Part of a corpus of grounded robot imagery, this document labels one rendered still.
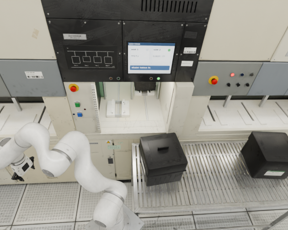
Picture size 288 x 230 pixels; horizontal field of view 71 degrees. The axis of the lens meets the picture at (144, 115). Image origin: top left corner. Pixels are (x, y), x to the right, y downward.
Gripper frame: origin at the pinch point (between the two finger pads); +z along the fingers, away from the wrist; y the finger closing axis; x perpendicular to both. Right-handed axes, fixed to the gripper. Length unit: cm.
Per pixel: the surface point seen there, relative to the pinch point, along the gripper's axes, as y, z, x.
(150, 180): 34, 16, -72
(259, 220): 80, 101, -184
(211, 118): 115, 14, -105
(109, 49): 62, -62, -30
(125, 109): 91, 11, -26
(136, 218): 9, 25, -71
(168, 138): 63, 0, -75
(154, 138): 58, 0, -65
